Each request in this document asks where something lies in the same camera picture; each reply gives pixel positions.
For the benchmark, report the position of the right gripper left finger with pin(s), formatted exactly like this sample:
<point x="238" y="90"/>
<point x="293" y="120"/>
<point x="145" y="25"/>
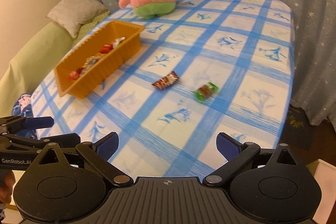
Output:
<point x="96" y="156"/>

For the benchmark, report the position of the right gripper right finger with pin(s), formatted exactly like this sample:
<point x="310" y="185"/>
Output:
<point x="239" y="157"/>

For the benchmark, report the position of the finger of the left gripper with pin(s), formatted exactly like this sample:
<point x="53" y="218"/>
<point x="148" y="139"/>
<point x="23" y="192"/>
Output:
<point x="17" y="123"/>
<point x="14" y="143"/>

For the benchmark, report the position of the large red date candy packet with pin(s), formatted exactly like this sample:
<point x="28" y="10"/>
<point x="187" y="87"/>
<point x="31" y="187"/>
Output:
<point x="75" y="74"/>

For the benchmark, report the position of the green candy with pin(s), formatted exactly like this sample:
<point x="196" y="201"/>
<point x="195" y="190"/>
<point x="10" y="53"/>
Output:
<point x="205" y="91"/>

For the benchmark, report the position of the grey silver snack packet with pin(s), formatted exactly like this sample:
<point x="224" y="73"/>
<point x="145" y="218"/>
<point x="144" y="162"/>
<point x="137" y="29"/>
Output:
<point x="90" y="62"/>

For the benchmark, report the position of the dark red foil candy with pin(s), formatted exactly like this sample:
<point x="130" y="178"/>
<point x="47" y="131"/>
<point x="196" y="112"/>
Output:
<point x="166" y="81"/>

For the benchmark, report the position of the white silver snack packet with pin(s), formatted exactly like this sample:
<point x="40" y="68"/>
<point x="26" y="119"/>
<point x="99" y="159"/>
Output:
<point x="117" y="42"/>

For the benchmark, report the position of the person's left hand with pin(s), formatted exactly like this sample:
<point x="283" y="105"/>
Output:
<point x="6" y="190"/>

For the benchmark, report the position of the green sofa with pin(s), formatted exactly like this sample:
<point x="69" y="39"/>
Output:
<point x="32" y="63"/>

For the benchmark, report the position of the orange plastic tray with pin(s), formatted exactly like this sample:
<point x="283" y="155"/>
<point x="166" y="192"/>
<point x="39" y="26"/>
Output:
<point x="108" y="63"/>

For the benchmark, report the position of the blue checked tablecloth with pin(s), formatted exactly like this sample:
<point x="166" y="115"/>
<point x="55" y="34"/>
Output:
<point x="244" y="47"/>

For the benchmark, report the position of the green zigzag cushion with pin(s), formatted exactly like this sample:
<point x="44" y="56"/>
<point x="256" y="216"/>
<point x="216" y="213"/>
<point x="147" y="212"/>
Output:
<point x="85" y="28"/>

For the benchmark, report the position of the beige cushion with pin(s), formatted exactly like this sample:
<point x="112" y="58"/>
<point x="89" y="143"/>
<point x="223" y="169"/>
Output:
<point x="72" y="14"/>

